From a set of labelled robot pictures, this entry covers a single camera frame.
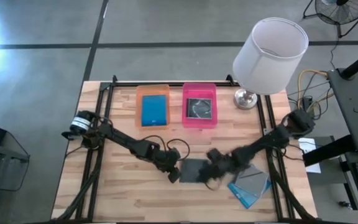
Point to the dark grey desk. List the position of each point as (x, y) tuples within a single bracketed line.
[(353, 109)]

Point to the small black caster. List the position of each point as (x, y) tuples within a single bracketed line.
[(344, 205)]

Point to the black desk beam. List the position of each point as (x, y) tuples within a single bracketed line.
[(328, 151)]

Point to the orange translucent plastic bin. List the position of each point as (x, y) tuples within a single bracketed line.
[(138, 105)]

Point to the black power strip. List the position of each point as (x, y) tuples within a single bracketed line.
[(307, 104)]

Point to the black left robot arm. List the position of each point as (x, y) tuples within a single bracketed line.
[(126, 141)]

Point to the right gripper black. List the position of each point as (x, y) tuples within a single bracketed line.
[(224, 161)]

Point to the white paper sheet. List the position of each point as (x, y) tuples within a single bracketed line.
[(311, 166)]

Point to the black floor fan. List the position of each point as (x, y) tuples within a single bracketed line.
[(343, 12)]

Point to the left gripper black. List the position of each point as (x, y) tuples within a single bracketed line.
[(168, 163)]

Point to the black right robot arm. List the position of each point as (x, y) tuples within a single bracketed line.
[(272, 137)]

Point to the pink translucent plastic bin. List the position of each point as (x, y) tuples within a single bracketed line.
[(199, 91)]

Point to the table lamp white shade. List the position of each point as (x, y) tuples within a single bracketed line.
[(269, 62)]

